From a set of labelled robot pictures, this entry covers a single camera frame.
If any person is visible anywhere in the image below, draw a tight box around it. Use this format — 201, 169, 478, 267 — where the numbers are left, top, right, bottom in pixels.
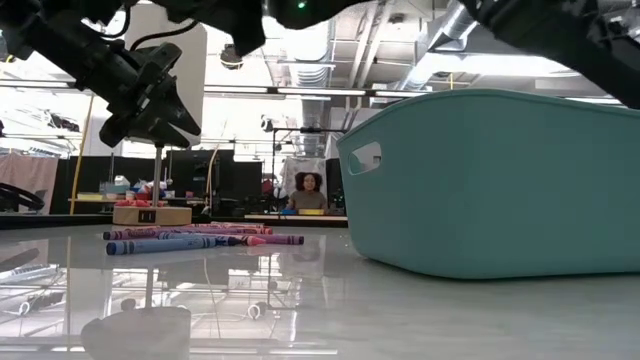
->
285, 171, 330, 212

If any large teal plastic bin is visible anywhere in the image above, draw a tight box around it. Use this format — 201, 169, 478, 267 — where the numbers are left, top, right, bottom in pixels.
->
336, 88, 640, 281

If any white cylindrical lamp shade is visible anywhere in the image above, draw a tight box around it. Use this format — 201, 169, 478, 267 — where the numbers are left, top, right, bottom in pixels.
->
122, 2, 209, 149

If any pink cloth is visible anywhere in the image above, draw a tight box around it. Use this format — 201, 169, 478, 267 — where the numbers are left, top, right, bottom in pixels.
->
0, 152, 60, 216

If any red clips pile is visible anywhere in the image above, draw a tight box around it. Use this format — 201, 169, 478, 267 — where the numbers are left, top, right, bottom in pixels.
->
114, 198, 169, 208

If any white patterned cloth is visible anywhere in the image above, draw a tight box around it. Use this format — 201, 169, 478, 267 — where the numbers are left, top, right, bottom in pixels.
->
281, 156, 329, 201

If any metal lamp pole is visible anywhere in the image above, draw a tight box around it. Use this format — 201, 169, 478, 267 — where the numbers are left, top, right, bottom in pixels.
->
150, 142, 170, 209

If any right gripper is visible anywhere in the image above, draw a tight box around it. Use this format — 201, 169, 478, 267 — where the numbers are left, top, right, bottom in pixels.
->
149, 0, 269, 59

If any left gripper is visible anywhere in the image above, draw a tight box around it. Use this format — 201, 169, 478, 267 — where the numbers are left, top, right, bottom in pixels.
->
98, 41, 202, 150

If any silver ventilation duct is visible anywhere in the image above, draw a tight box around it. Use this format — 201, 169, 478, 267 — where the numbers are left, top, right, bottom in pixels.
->
397, 0, 481, 92

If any blue crayon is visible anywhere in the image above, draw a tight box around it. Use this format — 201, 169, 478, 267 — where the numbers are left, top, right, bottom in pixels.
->
104, 236, 224, 257
164, 233, 244, 246

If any thin black metal stand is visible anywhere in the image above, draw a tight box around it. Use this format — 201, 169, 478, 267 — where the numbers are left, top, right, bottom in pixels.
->
269, 126, 347, 221

